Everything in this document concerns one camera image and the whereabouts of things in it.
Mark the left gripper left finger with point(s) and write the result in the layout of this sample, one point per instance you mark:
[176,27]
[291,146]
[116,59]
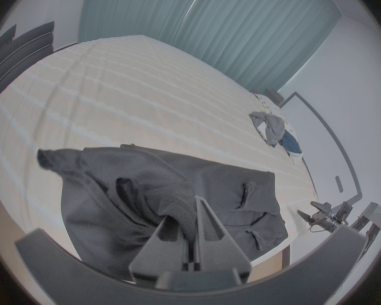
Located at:
[152,259]

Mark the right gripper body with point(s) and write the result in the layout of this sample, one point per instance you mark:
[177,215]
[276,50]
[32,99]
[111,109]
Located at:
[325,223]

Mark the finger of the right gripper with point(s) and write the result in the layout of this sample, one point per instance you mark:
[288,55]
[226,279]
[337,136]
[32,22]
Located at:
[311,220]
[323,210]

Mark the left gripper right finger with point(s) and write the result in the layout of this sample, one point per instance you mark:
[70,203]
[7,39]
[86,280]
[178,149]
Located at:
[224,256]

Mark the black long-sleeved top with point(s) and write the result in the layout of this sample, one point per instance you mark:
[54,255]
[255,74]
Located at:
[114,202]

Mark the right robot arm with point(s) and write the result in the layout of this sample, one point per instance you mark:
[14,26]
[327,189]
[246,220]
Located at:
[374,216]

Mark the bed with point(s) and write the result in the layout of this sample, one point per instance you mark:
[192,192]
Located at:
[130,91]

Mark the white garment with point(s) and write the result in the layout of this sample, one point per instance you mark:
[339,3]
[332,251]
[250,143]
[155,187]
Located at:
[294,158]
[261,127]

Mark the dark blue garment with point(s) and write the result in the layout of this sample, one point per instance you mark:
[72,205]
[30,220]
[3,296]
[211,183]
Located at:
[290,143]

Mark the grey garment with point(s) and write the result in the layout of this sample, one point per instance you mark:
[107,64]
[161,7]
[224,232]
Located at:
[274,129]

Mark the white printed pillow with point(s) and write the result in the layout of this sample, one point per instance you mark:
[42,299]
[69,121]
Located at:
[268,102]

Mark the blue-green curtain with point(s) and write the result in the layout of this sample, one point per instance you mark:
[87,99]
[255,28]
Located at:
[130,8]
[257,33]

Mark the black chest of drawers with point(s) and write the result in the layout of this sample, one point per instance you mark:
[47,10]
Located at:
[25,46]

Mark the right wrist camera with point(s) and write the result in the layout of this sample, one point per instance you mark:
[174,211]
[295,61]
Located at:
[345,209]

